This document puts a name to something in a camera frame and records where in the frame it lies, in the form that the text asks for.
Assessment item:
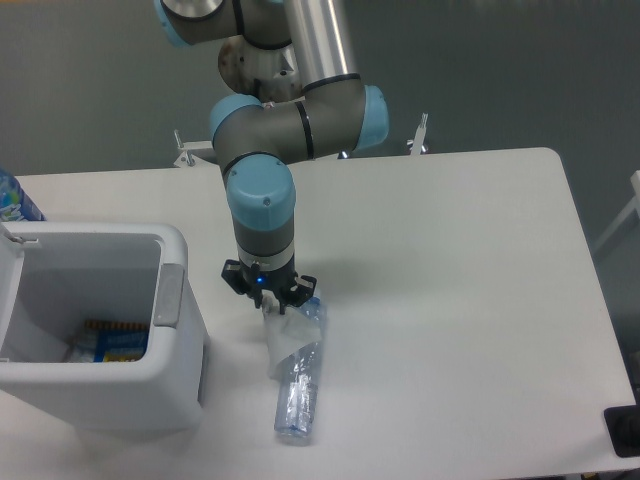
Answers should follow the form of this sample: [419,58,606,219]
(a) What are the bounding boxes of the clear empty plastic bottle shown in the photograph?
[274,296,327,446]

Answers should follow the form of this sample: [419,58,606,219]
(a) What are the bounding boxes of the black device at table edge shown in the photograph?
[604,405,639,458]

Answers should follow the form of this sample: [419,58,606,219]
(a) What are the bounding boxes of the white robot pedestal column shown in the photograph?
[218,35,305,108]

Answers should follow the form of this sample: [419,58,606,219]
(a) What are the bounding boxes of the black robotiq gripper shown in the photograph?
[221,259,316,315]

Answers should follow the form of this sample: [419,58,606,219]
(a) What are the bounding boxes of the blue labelled drink bottle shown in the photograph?
[1,169,46,222]

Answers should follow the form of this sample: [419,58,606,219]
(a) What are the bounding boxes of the blue yellow snack wrapper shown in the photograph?
[82,320,149,363]

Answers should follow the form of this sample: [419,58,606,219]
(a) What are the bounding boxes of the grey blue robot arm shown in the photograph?
[154,1,390,309]

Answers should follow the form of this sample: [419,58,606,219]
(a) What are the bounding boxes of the right white base bracket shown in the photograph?
[406,112,430,156]

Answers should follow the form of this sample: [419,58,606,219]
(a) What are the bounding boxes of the white paper napkin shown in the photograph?
[261,296,324,380]

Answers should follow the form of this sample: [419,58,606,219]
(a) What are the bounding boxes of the white open trash can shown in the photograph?
[1,221,209,431]

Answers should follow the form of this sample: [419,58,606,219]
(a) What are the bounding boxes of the white frame right edge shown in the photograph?
[592,170,639,259]

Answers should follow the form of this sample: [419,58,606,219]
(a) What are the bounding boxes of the clear wrapper in bin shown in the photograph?
[65,330,99,363]

